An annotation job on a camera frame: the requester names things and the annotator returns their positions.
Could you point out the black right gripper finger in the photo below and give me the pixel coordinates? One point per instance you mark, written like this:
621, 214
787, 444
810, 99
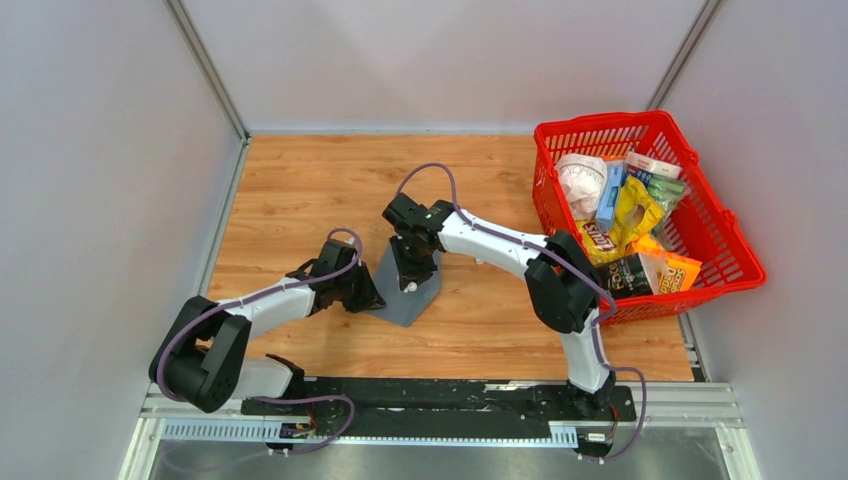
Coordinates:
426, 267
406, 264

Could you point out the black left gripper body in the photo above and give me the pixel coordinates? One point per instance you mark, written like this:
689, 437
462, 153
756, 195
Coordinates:
350, 285

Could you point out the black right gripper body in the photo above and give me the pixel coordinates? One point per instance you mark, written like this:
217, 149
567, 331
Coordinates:
407, 235

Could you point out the grey-blue paper envelope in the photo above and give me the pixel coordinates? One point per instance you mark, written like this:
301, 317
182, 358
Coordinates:
402, 309

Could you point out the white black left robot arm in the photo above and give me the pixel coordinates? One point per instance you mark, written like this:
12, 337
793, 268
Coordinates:
202, 359

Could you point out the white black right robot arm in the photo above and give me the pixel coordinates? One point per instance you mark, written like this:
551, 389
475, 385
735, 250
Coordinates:
561, 282

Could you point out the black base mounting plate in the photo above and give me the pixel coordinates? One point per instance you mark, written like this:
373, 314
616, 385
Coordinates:
442, 408

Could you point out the white crumpled plastic bag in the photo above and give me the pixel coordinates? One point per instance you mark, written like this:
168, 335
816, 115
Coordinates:
582, 179

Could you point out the blue box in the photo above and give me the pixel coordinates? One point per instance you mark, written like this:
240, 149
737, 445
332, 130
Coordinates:
605, 212

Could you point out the black snack bag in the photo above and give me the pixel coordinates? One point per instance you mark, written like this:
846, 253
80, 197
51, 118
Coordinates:
634, 275

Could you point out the yellow Lays chips bag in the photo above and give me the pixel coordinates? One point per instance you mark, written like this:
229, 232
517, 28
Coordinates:
636, 213

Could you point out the white red carton box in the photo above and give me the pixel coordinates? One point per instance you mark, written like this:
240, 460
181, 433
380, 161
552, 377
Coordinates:
652, 165

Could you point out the orange snack bag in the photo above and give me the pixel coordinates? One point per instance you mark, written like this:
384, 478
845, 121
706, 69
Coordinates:
677, 273

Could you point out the green snack packet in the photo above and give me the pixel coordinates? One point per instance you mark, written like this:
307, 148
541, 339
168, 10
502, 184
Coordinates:
667, 192

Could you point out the red plastic shopping basket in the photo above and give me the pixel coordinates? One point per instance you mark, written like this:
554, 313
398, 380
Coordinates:
700, 227

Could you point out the aluminium frame rail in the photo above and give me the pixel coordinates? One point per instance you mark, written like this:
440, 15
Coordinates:
659, 405

